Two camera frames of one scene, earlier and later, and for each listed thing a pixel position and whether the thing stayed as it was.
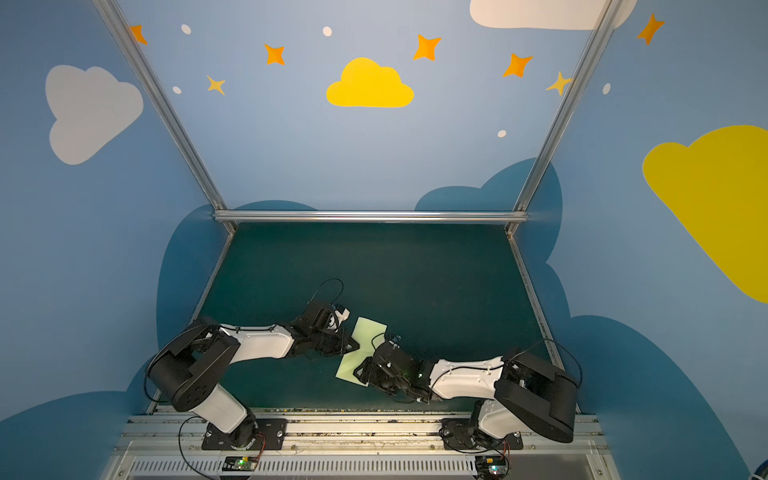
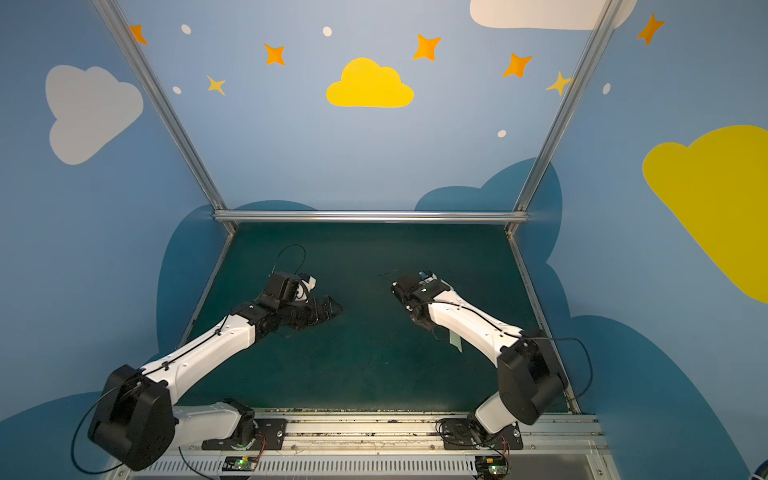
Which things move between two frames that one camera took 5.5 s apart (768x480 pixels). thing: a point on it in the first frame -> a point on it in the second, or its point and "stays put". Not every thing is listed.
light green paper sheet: x=369 y=335 -> x=455 y=339
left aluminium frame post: x=128 y=42 stays put
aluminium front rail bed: x=349 y=446 stays put
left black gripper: x=335 y=334 -> x=313 y=310
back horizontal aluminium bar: x=371 y=215 stays put
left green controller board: x=240 y=463 stays put
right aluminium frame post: x=588 y=57 stays put
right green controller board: x=493 y=465 stays put
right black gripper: x=377 y=368 -> x=405 y=291
